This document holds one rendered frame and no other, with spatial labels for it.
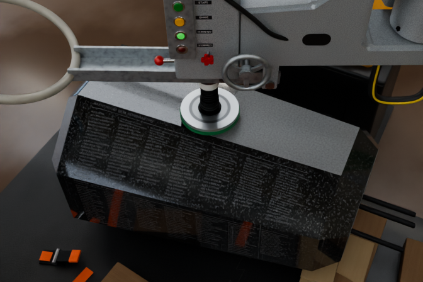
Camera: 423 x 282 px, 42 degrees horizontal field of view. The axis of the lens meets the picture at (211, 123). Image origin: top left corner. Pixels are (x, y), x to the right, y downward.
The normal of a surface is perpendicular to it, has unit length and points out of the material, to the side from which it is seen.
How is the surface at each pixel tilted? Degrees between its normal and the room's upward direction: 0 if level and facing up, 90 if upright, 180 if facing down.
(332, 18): 90
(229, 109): 0
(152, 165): 45
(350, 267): 0
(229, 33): 90
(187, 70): 90
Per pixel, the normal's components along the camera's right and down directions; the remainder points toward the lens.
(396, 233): -0.02, -0.66
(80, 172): -0.29, 0.03
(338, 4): -0.01, 0.75
